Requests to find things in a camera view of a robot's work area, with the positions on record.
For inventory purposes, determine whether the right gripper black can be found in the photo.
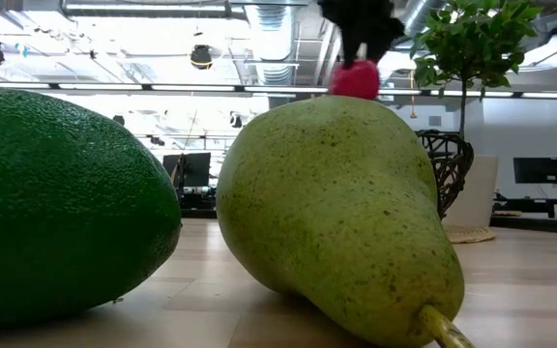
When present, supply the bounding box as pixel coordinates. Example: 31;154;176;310
316;0;405;69

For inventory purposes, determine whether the red apple with pale core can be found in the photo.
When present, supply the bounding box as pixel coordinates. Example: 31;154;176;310
329;59;382;102

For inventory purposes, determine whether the large green speckled pear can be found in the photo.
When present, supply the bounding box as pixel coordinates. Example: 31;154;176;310
215;95;477;348

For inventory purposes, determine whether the dark green avocado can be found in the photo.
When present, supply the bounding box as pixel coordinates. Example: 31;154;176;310
0;85;183;329

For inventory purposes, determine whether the black monitor on arm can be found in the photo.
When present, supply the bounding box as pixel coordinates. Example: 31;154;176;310
513;157;557;186

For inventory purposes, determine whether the green leafy potted plant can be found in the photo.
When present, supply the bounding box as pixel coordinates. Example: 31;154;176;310
411;0;545;142

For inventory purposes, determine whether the white plant pot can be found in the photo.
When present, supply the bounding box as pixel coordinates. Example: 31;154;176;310
445;155;500;229

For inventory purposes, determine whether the black computer monitor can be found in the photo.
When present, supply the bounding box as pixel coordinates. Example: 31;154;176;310
161;152;212;188

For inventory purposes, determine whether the round woven straw placemat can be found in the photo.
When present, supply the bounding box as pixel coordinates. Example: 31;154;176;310
444;224;497;245

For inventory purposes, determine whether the silver spiral ventilation duct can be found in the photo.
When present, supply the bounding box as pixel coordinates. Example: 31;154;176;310
244;3;302;98

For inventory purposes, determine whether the black wire basket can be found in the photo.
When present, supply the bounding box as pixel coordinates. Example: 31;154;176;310
416;129;475;221

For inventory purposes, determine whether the black ceiling-hung camera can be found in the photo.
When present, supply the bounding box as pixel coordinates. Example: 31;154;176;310
190;43;214;72

